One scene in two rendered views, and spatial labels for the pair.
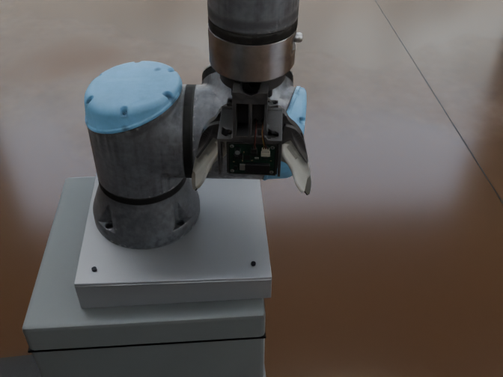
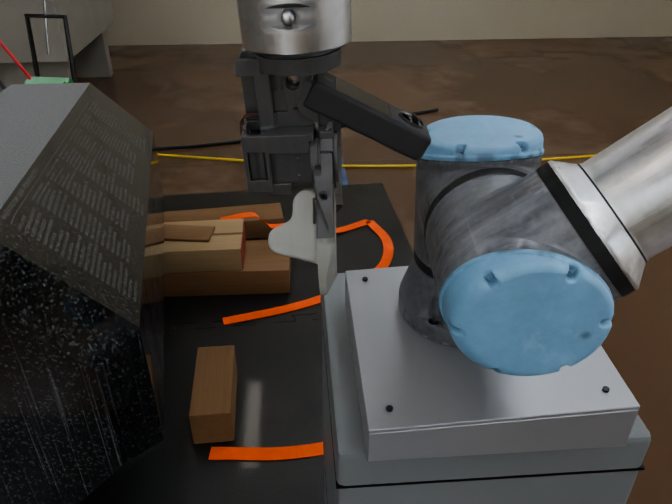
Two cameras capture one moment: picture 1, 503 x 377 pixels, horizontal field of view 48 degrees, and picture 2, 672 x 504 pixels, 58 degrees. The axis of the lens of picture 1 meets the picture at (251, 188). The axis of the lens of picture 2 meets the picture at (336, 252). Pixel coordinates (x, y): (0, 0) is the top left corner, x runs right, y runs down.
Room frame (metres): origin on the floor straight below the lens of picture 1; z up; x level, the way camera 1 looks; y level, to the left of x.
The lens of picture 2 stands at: (0.58, -0.51, 1.44)
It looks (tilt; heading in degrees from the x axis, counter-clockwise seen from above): 32 degrees down; 90
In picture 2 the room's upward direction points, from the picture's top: straight up
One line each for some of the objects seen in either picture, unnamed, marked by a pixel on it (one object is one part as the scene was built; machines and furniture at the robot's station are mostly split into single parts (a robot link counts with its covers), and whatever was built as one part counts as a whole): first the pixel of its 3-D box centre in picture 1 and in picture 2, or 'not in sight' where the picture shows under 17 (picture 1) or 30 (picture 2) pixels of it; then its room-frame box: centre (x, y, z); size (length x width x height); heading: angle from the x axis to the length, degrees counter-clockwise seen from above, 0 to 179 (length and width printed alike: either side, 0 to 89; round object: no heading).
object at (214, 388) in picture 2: not in sight; (215, 391); (0.20, 0.86, 0.07); 0.30 x 0.12 x 0.12; 96
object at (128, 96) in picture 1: (142, 127); (476, 192); (0.75, 0.17, 1.10); 0.17 x 0.15 x 0.18; 90
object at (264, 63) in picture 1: (255, 46); (295, 21); (0.54, 0.00, 1.34); 0.10 x 0.09 x 0.05; 87
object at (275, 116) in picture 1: (251, 114); (295, 118); (0.54, 0.00, 1.26); 0.09 x 0.08 x 0.12; 177
